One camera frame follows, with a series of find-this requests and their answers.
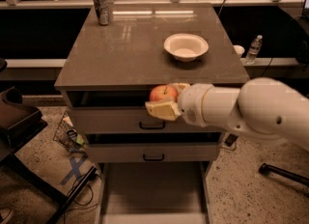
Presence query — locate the top grey drawer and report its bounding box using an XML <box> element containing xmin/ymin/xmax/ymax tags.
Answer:
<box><xmin>67</xmin><ymin>107</ymin><xmax>225</xmax><ymax>134</ymax></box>

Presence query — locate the wire basket with items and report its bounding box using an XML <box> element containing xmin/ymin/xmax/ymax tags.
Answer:
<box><xmin>53</xmin><ymin>112</ymin><xmax>85</xmax><ymax>154</ymax></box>

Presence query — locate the white shoe tip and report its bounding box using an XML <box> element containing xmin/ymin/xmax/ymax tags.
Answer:
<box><xmin>0</xmin><ymin>208</ymin><xmax>14</xmax><ymax>224</ymax></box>

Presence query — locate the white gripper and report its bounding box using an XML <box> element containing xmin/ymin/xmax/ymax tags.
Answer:
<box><xmin>145</xmin><ymin>83</ymin><xmax>213</xmax><ymax>127</ymax></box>

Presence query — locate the small white cup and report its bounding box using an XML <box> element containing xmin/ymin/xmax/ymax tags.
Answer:
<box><xmin>234</xmin><ymin>44</ymin><xmax>244</xmax><ymax>57</ymax></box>

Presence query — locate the silver drink can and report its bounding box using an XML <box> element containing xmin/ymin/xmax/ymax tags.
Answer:
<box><xmin>93</xmin><ymin>0</ymin><xmax>110</xmax><ymax>26</ymax></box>

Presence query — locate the black floor cable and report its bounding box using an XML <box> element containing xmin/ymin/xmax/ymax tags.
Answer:
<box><xmin>63</xmin><ymin>171</ymin><xmax>101</xmax><ymax>224</ymax></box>

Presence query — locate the open bottom grey drawer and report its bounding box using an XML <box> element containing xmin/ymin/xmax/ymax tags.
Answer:
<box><xmin>95</xmin><ymin>162</ymin><xmax>211</xmax><ymax>224</ymax></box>

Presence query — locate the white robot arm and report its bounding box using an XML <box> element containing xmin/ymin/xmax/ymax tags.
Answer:
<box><xmin>145</xmin><ymin>77</ymin><xmax>309</xmax><ymax>151</ymax></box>

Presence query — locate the white paper bowl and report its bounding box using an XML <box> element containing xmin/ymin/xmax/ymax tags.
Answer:
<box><xmin>163</xmin><ymin>34</ymin><xmax>209</xmax><ymax>62</ymax></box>

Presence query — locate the black power adapter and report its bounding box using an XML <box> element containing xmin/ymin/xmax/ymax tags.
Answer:
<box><xmin>224</xmin><ymin>134</ymin><xmax>238</xmax><ymax>147</ymax></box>

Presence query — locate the middle grey drawer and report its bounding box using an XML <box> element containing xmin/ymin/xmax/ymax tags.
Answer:
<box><xmin>85</xmin><ymin>132</ymin><xmax>221</xmax><ymax>163</ymax></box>

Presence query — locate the blue tape cross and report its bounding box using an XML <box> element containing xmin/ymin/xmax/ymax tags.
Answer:
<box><xmin>60</xmin><ymin>155</ymin><xmax>87</xmax><ymax>185</ymax></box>

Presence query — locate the grey drawer cabinet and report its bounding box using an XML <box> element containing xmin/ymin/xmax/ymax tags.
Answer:
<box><xmin>53</xmin><ymin>1</ymin><xmax>251</xmax><ymax>164</ymax></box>

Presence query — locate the clear plastic water bottle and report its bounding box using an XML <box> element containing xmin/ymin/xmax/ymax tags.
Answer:
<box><xmin>245</xmin><ymin>35</ymin><xmax>263</xmax><ymax>65</ymax></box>

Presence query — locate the black chair leg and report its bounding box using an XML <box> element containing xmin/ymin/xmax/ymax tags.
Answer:
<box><xmin>259</xmin><ymin>163</ymin><xmax>309</xmax><ymax>186</ymax></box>

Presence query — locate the red apple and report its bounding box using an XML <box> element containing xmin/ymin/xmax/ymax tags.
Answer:
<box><xmin>149</xmin><ymin>85</ymin><xmax>178</xmax><ymax>101</ymax></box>

